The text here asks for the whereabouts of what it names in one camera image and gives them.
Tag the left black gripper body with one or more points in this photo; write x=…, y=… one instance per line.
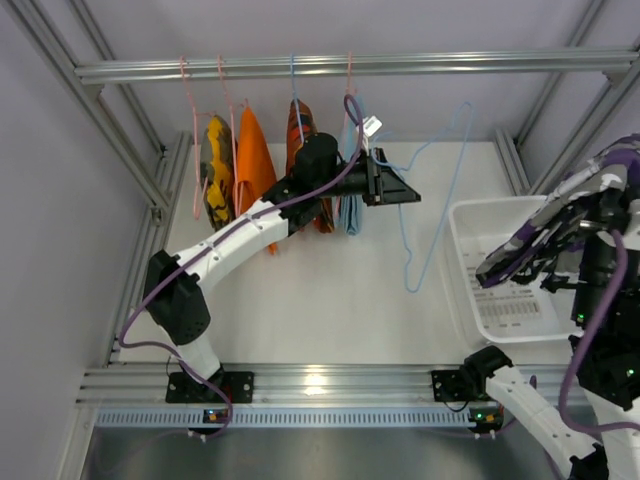
x=373, y=177

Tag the blue wire hanger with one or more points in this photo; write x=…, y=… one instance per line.
x=410, y=232

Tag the purple camouflage trousers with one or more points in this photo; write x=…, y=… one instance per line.
x=605, y=191

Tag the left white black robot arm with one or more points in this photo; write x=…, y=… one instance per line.
x=176, y=284

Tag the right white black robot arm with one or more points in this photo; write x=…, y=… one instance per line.
x=588, y=244

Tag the light blue trousers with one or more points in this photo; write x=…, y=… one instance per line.
x=348, y=209

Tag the pink hanger of blue trousers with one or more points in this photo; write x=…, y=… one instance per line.
x=349, y=89

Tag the orange camouflage trousers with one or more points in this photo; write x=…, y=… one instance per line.
x=324, y=222

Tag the plain orange trousers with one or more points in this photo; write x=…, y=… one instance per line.
x=255, y=169

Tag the blue hanger of orange camouflage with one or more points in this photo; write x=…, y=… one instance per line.
x=295, y=99

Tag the yellow camouflage trousers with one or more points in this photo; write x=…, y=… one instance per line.
x=217, y=149

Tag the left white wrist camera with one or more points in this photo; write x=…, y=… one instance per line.
x=370, y=128

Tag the aluminium hanging rail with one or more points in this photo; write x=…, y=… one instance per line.
x=547, y=60

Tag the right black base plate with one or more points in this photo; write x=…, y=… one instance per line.
x=450, y=385

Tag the slotted grey cable duct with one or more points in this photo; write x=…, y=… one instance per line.
x=288, y=417

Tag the front aluminium frame rail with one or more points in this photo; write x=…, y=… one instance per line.
x=282, y=385

